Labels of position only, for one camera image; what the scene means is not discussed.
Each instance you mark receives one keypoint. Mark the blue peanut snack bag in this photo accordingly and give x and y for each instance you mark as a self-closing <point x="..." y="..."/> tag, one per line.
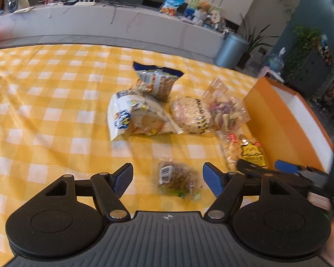
<point x="155" y="81"/>

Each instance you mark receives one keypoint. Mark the teddy bear toy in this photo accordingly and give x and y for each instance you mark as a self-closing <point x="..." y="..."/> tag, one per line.
<point x="201" y="12"/>

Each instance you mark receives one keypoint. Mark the blue chips bag on console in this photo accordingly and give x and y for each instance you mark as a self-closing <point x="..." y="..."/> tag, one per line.
<point x="170" y="7"/>

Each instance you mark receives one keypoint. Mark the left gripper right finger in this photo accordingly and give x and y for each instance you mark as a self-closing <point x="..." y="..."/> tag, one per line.
<point x="229" y="190"/>

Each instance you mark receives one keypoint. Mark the dark cabinet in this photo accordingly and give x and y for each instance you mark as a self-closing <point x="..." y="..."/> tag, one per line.
<point x="311" y="75"/>

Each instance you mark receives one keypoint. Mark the white blue bread bag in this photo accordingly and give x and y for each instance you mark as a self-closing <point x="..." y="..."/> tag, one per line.
<point x="130" y="112"/>

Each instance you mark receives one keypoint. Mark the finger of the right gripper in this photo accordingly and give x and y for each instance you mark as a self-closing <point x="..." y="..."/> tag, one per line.
<point x="287" y="167"/>
<point x="255" y="171"/>

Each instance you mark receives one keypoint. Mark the round rice cracker packet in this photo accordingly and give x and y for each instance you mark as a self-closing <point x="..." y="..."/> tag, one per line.
<point x="191" y="114"/>

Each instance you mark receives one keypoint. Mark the white marble tv console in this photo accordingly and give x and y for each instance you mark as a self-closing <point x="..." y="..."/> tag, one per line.
<point x="138" y="28"/>

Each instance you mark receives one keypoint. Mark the yellow label cracker bag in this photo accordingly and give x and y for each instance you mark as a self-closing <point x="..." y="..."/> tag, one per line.
<point x="239" y="146"/>

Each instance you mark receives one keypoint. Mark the blue grey trash can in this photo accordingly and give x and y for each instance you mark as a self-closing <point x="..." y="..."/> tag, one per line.
<point x="231" y="50"/>

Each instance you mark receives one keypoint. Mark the orange cardboard box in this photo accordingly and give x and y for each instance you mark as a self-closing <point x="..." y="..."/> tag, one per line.
<point x="286" y="127"/>

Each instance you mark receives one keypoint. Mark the pink small heater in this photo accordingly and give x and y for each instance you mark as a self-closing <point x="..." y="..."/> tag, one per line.
<point x="268" y="72"/>

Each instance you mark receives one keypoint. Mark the tall leaf potted plant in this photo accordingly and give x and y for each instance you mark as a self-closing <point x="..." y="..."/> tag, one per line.
<point x="253" y="38"/>

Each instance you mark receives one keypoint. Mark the brown cookie clear packet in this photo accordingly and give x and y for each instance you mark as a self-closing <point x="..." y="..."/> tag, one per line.
<point x="178" y="179"/>

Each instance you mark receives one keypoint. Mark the water jug with pump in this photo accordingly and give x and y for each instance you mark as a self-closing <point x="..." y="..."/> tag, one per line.
<point x="275" y="61"/>

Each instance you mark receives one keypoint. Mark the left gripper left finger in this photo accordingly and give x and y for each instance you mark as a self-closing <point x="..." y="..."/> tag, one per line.
<point x="106" y="190"/>

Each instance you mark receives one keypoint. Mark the green white picture card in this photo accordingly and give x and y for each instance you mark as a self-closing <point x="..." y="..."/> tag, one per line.
<point x="214" y="13"/>

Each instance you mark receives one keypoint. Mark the trailing green vine plant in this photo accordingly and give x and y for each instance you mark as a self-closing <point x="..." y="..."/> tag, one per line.
<point x="307" y="39"/>

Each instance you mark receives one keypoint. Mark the colourful veggie chips bag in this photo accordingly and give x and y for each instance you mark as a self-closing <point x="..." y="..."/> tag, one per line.
<point x="228" y="112"/>

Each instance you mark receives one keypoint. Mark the yellow checkered tablecloth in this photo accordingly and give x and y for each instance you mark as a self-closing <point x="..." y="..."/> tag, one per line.
<point x="53" y="121"/>

